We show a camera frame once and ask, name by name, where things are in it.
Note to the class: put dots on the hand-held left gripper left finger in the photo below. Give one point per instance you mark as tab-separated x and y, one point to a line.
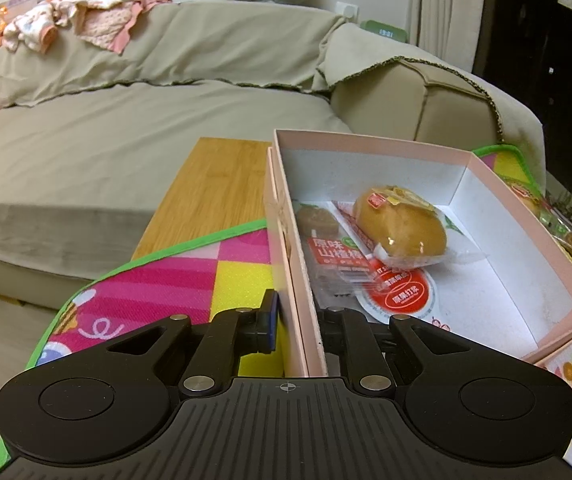
267	322

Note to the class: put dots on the beige seat cover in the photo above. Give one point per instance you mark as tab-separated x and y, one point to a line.
115	145

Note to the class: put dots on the clear bun packet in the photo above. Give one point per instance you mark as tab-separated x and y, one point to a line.
568	237

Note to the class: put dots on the white wall socket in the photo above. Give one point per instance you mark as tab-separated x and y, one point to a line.
347	10

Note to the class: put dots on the pink cardboard box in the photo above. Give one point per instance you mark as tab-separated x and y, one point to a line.
416	170

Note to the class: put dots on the red label hawthorn snack packet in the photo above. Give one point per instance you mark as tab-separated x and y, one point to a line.
333	255

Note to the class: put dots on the green digital clock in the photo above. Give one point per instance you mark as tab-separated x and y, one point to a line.
383	31

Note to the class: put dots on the wooden table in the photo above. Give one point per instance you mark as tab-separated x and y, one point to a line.
205	190

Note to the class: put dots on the beige sofa cover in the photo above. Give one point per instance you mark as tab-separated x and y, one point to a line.
366	55
190	45

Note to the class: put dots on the pink box lid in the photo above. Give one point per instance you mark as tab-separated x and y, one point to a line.
273	220

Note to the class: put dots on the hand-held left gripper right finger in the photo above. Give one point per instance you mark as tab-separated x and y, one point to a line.
333	332

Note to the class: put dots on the pink dotted garment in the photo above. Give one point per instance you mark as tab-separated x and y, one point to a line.
108	22

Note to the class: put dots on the colourful cartoon play mat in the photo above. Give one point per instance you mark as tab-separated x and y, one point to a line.
165	280

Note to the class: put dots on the bun packet with yellow label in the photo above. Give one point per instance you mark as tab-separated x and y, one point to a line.
401	225

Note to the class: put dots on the beige sofa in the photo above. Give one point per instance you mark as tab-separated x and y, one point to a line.
446	105

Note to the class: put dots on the round red label snack packet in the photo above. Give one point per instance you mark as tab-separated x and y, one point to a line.
401	292

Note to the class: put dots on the cream curtain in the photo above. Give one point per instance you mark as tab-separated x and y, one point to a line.
441	10

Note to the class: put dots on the white patterned baby garment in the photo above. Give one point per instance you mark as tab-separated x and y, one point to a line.
30	25

